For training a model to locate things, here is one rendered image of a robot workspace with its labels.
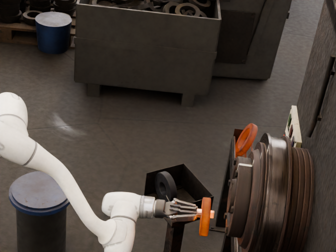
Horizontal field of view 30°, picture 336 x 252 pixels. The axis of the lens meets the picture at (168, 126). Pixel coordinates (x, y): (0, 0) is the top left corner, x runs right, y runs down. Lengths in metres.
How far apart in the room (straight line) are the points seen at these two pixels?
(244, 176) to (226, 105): 2.82
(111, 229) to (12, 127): 0.54
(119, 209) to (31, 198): 0.80
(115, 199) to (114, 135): 1.91
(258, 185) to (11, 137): 0.87
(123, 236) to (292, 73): 3.43
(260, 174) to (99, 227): 0.68
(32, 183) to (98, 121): 1.36
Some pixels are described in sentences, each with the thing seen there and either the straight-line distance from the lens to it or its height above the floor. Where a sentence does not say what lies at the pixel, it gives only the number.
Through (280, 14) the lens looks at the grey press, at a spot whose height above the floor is 0.63.
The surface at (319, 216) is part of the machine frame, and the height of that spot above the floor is 1.29.
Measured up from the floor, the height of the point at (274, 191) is 1.28.
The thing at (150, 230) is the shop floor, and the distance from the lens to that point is 3.67.
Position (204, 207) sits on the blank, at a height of 0.90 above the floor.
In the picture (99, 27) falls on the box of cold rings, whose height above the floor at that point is 0.58.
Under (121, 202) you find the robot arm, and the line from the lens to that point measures 2.50.
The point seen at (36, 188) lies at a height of 0.43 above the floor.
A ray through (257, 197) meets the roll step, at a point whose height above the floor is 1.23.
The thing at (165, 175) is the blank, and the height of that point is 0.75.
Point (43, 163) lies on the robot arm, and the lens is 2.32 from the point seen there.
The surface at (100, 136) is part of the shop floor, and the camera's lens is 4.37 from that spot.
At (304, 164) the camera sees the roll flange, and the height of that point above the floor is 1.31.
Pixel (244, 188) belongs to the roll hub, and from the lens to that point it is 2.08.
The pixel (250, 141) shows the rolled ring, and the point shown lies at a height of 0.68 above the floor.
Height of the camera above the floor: 2.50
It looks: 33 degrees down
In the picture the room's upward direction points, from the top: 7 degrees clockwise
